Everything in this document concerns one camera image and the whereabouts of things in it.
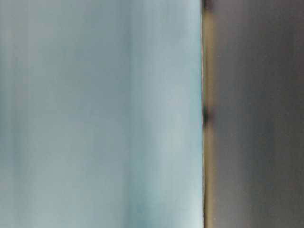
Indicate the blurred light blue panel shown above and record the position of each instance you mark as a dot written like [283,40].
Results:
[100,114]

